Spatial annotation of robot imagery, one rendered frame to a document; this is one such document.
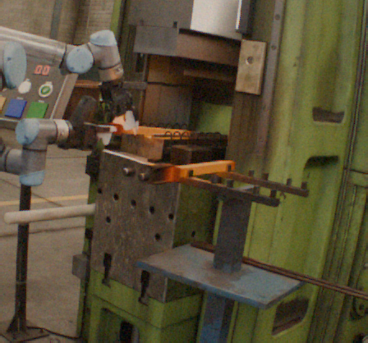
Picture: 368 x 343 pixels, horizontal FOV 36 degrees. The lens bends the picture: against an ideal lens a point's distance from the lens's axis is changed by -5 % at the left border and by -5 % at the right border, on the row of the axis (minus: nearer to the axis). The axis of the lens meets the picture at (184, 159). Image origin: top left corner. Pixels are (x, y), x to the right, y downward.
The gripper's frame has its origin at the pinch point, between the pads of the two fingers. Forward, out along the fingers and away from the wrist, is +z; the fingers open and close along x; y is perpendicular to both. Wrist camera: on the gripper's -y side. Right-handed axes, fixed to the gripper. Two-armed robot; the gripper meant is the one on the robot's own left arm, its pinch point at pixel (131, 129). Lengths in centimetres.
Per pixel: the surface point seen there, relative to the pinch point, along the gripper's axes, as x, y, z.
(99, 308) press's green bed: -9, 31, 62
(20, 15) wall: -798, -446, 145
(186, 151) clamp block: 17.7, -4.7, 7.5
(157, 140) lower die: 4.8, -5.2, 6.5
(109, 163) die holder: -10.6, 5.3, 13.0
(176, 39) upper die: 7.1, -22.0, -23.5
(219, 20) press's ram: 12.6, -39.1, -24.3
